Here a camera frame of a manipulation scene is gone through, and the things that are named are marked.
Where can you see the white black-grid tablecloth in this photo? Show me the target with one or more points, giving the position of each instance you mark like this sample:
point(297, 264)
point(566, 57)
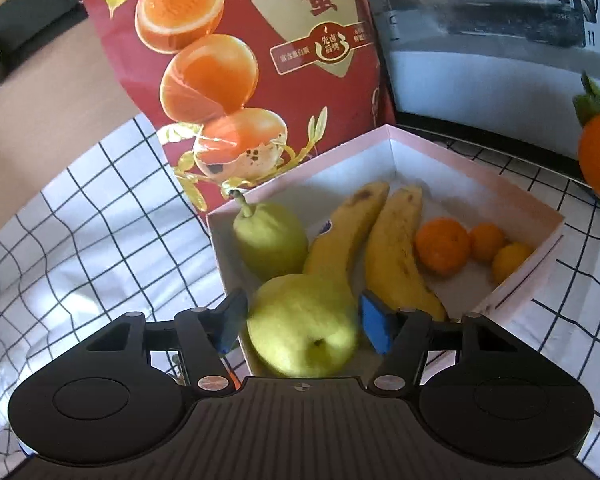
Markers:
point(80, 260)

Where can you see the yellow banana with blue sticker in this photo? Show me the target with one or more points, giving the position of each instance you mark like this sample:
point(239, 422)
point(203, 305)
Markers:
point(340, 240)

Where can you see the small kumquat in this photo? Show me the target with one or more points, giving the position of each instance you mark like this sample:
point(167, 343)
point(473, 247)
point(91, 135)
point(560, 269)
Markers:
point(512, 261)
point(486, 241)

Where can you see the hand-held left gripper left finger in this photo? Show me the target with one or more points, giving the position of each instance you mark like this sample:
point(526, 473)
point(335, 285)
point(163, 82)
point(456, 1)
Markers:
point(230, 324)

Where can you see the pink cardboard box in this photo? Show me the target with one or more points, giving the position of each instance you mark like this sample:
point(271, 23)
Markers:
point(455, 175)

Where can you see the orange tangerine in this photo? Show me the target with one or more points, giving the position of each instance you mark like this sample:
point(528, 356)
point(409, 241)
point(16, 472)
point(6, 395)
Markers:
point(442, 245)

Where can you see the green pear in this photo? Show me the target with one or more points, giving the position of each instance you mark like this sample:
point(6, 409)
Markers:
point(270, 242)
point(300, 330)

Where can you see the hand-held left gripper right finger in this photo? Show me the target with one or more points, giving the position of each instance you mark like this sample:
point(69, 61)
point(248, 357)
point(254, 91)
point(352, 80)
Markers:
point(377, 322)

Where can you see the red snack bag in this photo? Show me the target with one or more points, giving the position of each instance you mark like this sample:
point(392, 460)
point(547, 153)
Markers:
point(280, 60)

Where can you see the yellow spotted banana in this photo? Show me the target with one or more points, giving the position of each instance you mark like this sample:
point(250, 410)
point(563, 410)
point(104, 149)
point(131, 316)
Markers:
point(395, 260)

